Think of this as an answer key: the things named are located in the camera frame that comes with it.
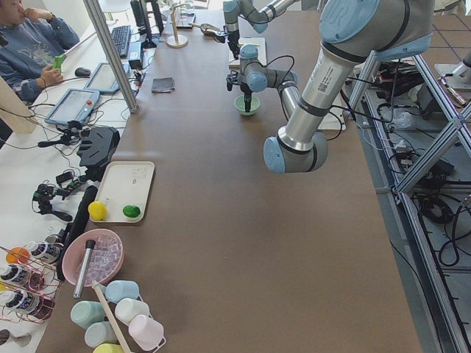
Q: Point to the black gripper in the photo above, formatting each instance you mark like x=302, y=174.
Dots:
x=232, y=39
x=246, y=93

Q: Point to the mint green bowl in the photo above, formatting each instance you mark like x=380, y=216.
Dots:
x=241, y=105

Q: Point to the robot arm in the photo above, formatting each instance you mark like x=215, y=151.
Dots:
x=350, y=31
x=258, y=19

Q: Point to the pink bowl with ice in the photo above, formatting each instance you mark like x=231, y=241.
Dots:
x=106, y=259

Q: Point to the bamboo cutting board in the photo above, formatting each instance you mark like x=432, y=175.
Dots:
x=260, y=43

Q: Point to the metal scoop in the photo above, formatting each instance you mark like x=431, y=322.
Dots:
x=207, y=29

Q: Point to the wooden mug tree stand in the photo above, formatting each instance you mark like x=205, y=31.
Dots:
x=176, y=40

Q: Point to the folded grey cloth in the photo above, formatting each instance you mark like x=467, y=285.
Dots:
x=162, y=85

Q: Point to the black keyboard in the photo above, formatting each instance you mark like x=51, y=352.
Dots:
x=121, y=39

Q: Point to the far blue teach pendant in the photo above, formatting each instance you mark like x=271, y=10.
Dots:
x=103, y=80

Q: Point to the blue teach pendant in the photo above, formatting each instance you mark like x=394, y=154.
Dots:
x=75, y=105
x=103, y=80

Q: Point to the beige rabbit tray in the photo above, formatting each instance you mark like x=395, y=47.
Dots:
x=125, y=182

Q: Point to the black VR headset stand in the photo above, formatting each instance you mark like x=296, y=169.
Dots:
x=96, y=151

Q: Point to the black computer mouse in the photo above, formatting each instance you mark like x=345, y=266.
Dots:
x=82, y=72

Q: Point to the green lime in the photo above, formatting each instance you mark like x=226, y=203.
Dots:
x=131, y=211

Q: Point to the near blue teach pendant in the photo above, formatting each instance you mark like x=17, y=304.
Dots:
x=75, y=105

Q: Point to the yellow lemon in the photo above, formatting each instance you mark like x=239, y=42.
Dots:
x=97, y=211

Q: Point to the seated person in blue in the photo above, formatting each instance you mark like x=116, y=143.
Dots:
x=35, y=37

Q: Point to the metal muddler tool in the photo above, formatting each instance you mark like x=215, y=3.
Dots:
x=80, y=283

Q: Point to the light blue cup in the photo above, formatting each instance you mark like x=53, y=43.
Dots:
x=122, y=289

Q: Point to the white cup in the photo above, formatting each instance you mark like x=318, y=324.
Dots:
x=127, y=309

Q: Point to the pink cup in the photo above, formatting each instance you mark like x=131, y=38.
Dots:
x=147, y=332

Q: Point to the mint green cup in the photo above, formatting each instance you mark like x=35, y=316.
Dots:
x=86, y=313

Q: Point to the orange fruit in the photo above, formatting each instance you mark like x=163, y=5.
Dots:
x=17, y=255

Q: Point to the pale blue cup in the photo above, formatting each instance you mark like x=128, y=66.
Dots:
x=98, y=333

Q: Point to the yellow cup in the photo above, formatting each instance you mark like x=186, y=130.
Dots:
x=108, y=348

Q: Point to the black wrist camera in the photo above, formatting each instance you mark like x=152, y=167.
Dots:
x=232, y=79
x=220, y=36

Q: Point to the white camera pole base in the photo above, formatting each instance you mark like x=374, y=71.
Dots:
x=334, y=120

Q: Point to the aluminium frame post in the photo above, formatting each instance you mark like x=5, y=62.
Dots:
x=99, y=23

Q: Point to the copper wire bottle rack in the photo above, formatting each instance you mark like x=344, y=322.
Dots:
x=28, y=291

